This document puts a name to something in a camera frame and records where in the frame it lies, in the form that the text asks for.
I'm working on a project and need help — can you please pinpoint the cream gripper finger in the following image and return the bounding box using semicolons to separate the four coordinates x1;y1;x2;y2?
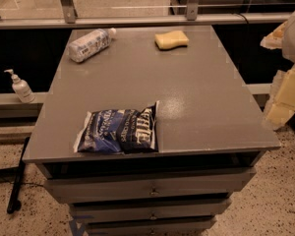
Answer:
260;22;286;49

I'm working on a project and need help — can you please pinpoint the blue chip bag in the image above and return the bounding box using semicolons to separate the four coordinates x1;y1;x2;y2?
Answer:
73;101;158;154

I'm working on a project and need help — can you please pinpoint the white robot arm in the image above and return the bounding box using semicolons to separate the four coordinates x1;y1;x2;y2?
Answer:
260;11;295;130

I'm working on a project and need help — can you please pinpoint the yellow sponge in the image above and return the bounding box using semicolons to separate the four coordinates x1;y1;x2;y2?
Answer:
154;30;189;50

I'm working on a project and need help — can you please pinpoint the grey drawer cabinet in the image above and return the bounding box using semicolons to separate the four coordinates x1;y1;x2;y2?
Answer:
24;26;279;236

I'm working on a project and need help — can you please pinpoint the top grey drawer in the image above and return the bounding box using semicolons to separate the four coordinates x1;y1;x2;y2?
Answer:
44;167;256;204

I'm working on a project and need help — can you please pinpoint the grey drawer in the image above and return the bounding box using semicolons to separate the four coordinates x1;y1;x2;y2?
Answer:
44;167;256;204
70;199;231;222
86;216;216;236

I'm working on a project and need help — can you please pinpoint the bottom grey drawer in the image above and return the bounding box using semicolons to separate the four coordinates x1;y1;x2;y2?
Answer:
86;216;216;236

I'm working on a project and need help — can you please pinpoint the clear plastic water bottle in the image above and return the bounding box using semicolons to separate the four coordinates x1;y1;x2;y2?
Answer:
69;28;117;63

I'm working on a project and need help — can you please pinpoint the middle grey drawer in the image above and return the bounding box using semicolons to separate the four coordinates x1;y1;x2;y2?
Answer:
70;199;231;222

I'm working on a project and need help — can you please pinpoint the white pump dispenser bottle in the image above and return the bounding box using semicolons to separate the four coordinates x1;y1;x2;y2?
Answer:
5;69;35;103

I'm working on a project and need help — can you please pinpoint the black floor bar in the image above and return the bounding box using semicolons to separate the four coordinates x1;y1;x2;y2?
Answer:
7;137;30;214

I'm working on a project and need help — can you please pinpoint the metal window rail frame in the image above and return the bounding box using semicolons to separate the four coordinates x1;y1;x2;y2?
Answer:
0;0;293;30

